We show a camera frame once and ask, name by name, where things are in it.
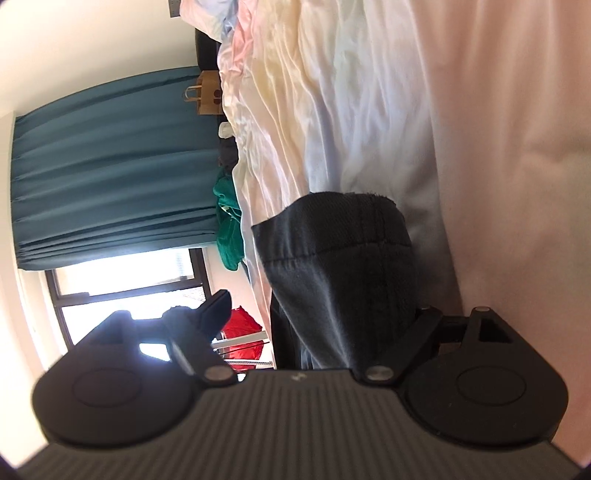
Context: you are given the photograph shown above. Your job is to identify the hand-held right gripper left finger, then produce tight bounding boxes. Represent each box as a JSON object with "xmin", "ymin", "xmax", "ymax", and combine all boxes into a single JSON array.
[{"xmin": 90, "ymin": 290, "xmax": 236, "ymax": 386}]

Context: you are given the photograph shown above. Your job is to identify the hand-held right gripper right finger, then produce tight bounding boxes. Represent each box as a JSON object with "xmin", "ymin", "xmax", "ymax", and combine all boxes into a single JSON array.
[{"xmin": 361, "ymin": 305, "xmax": 513, "ymax": 385}]

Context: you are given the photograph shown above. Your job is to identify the black pants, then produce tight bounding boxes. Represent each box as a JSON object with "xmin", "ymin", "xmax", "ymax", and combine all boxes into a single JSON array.
[{"xmin": 252, "ymin": 190, "xmax": 419, "ymax": 370}]

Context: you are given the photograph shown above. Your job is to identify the dark clothes pile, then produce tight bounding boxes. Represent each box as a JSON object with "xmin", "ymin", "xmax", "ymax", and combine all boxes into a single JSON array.
[{"xmin": 217, "ymin": 136, "xmax": 238, "ymax": 169}]

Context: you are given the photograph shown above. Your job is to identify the red garment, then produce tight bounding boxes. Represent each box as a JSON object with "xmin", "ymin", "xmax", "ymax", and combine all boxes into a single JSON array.
[{"xmin": 222, "ymin": 307, "xmax": 264, "ymax": 340}]

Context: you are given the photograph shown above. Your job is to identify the black and white rack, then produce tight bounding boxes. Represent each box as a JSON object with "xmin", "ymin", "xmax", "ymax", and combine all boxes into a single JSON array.
[{"xmin": 211, "ymin": 330, "xmax": 273, "ymax": 370}]

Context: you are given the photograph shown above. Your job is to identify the green garment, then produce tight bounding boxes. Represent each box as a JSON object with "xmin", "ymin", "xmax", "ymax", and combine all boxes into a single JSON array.
[{"xmin": 212, "ymin": 167, "xmax": 245, "ymax": 272}]

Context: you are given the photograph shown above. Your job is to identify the dark framed window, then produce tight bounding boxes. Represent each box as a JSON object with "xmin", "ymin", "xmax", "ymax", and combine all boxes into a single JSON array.
[{"xmin": 45, "ymin": 247, "xmax": 218, "ymax": 361}]

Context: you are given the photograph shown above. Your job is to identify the teal curtain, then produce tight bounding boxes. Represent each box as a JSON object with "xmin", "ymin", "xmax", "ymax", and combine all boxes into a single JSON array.
[{"xmin": 13, "ymin": 67, "xmax": 222, "ymax": 271}]

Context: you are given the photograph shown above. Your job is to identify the pastel bed sheet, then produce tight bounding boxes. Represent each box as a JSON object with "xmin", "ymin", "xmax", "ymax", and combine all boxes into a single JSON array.
[{"xmin": 217, "ymin": 0, "xmax": 591, "ymax": 462}]

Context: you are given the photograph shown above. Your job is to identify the brown paper bag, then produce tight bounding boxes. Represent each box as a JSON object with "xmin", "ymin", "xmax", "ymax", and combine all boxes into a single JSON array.
[{"xmin": 182, "ymin": 70, "xmax": 223, "ymax": 115}]

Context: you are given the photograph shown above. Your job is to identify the black leather sofa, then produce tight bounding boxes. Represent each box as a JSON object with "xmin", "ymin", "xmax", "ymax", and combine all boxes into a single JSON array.
[{"xmin": 194, "ymin": 28, "xmax": 222, "ymax": 72}]

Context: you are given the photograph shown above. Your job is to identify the pastel pillow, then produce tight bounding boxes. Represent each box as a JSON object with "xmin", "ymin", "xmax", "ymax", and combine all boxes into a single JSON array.
[{"xmin": 179, "ymin": 0, "xmax": 243, "ymax": 42}]

